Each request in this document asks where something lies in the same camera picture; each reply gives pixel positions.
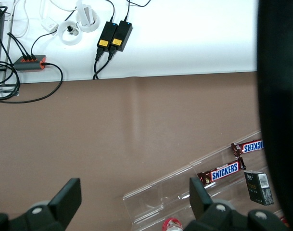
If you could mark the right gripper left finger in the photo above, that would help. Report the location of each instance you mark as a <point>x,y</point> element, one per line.
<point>62,207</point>

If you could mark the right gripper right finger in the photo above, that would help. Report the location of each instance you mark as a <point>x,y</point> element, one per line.
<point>208,216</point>

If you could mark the red lidded cup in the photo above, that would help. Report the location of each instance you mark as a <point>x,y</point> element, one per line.
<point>172,225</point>

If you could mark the Snickers chocolate bar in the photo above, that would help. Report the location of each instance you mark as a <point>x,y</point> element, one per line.
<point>252,146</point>
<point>223,171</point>

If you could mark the clear acrylic stepped display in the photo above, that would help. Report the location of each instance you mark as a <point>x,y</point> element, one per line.
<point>160,192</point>

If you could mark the small black box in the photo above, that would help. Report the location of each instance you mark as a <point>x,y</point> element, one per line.
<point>257,187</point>

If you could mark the grey orange USB hub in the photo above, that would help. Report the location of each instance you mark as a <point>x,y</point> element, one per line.
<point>28,64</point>

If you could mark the small black metal clip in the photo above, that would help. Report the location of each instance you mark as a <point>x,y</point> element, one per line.
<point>71,30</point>

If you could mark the black power adapter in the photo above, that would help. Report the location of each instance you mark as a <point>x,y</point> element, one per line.
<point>122,36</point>
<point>107,33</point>

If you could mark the white upright plastic piece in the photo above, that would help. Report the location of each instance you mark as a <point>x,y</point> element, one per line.
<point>87,14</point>

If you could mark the small metal bracket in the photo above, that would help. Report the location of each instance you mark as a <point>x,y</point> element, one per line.
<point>8,92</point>

